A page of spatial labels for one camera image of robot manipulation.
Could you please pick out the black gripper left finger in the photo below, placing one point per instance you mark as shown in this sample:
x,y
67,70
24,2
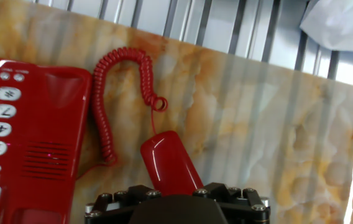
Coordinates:
x,y
108,211

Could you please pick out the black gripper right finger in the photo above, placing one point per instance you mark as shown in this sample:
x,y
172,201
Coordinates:
x,y
245,208

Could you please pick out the red telephone handset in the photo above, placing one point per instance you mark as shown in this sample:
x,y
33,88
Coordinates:
x,y
167,161

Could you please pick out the red telephone base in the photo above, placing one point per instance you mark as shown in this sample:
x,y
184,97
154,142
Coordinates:
x,y
55,124

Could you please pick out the orange marble pattern mat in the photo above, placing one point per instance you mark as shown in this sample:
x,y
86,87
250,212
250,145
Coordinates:
x,y
257,130

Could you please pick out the white crumpled cloth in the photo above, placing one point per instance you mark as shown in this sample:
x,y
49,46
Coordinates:
x,y
341,28

